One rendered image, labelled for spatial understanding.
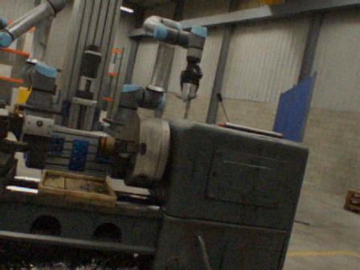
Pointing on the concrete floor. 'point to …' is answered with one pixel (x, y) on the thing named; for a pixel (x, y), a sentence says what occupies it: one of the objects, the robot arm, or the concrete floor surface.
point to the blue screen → (294, 112)
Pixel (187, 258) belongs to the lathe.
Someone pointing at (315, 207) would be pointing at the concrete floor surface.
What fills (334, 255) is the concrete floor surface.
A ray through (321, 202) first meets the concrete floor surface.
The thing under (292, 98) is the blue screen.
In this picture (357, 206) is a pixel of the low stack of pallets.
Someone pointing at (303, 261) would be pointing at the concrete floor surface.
